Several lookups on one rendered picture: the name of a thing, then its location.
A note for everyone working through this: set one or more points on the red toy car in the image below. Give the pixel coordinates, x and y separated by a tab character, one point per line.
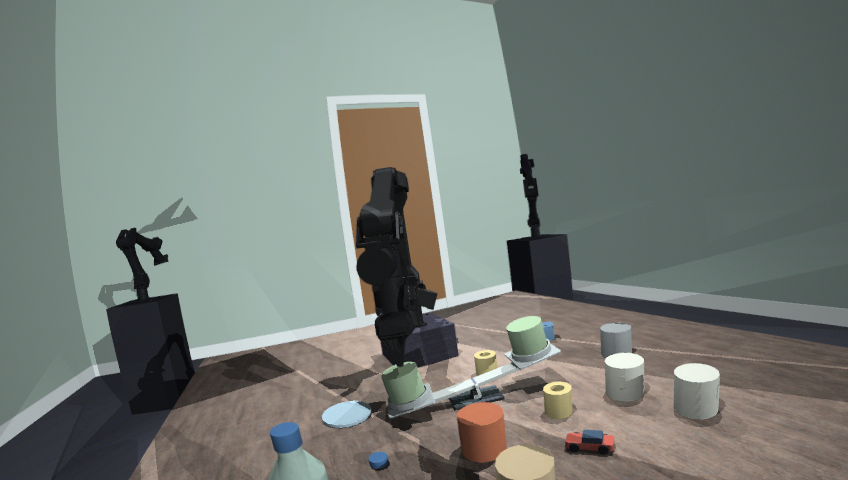
590	440

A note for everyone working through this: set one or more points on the light blue block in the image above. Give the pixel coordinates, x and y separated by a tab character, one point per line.
549	330

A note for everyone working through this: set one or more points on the white cylinder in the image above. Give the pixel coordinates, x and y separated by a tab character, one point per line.
624	373
696	391

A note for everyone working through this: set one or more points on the orange-brown cylinder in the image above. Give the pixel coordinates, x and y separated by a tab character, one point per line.
482	431

